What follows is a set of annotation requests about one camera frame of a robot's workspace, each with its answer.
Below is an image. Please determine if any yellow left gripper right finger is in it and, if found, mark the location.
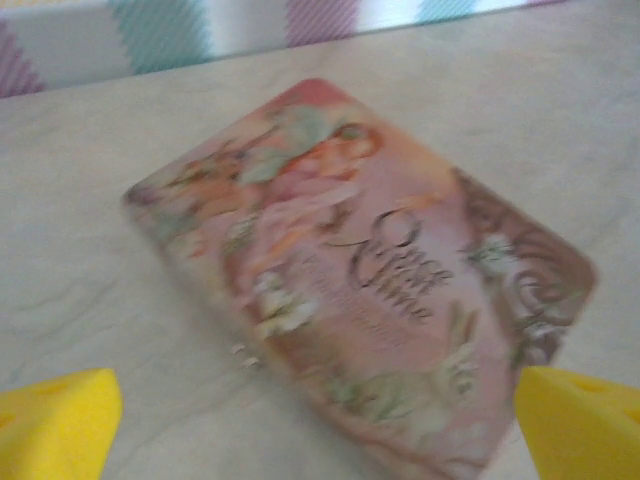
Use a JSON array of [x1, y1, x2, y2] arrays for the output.
[[514, 364, 640, 480]]

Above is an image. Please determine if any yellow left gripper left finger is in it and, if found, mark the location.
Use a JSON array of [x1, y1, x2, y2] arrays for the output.
[[0, 368, 125, 480]]

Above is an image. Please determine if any pink decorated tin box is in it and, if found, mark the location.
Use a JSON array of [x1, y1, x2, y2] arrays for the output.
[[121, 77, 601, 480]]

